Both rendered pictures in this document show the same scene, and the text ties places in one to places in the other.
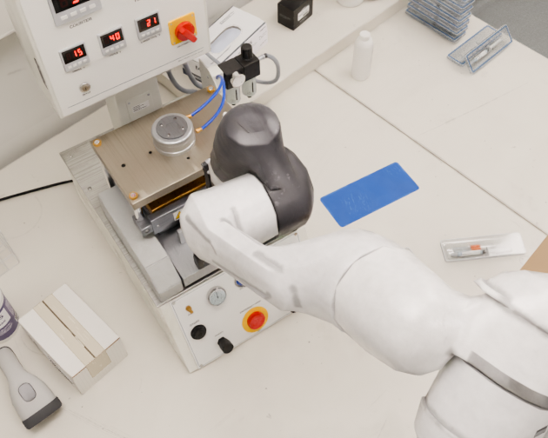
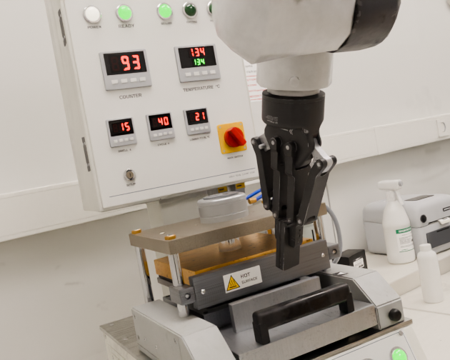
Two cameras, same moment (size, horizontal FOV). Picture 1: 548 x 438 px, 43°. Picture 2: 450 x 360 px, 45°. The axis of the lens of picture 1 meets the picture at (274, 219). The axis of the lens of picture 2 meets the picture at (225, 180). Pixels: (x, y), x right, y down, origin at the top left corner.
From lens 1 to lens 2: 0.90 m
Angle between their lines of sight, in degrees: 53
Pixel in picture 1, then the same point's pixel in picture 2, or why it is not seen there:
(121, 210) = (158, 310)
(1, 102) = (53, 316)
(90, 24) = (139, 101)
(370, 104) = not seen: outside the picture
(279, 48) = not seen: hidden behind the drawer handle
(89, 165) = (130, 326)
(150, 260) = (191, 330)
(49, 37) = (98, 101)
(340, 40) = (402, 277)
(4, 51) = (66, 256)
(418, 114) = not seen: outside the picture
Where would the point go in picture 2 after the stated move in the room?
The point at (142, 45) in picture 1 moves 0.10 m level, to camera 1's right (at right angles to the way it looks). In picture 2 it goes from (191, 143) to (245, 133)
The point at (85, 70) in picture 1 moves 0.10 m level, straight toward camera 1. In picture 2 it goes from (131, 154) to (137, 151)
